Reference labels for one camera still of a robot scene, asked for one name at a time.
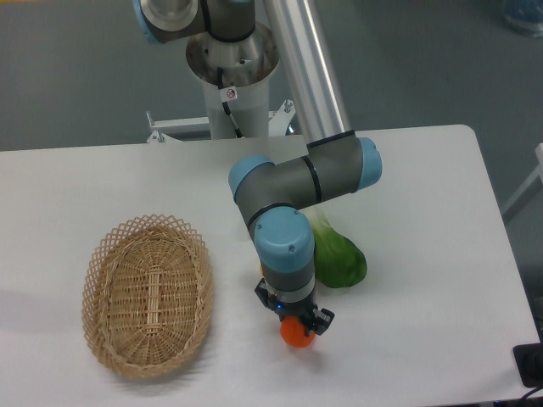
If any black device at table edge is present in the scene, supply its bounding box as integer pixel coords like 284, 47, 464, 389
512, 343, 542, 387

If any black cable on pedestal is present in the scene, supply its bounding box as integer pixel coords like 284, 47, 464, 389
216, 66, 244, 139

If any orange toy fruit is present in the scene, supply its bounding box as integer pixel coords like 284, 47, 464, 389
280, 316, 315, 348

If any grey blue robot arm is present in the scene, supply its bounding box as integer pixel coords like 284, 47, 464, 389
133, 1, 382, 336

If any white metal base frame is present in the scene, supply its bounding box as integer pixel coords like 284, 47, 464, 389
146, 99, 300, 143

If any woven wicker basket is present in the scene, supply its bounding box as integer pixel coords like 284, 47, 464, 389
81, 214, 214, 379

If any blue object in corner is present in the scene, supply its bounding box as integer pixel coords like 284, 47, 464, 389
501, 0, 542, 38

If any white frame at right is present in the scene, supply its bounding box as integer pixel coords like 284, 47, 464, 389
501, 143, 542, 225

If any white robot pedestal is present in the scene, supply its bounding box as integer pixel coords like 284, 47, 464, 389
186, 23, 279, 140

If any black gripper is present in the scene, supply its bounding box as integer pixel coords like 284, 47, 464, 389
255, 277, 334, 335

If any green toy bok choy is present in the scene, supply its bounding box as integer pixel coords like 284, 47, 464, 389
302, 206, 367, 288

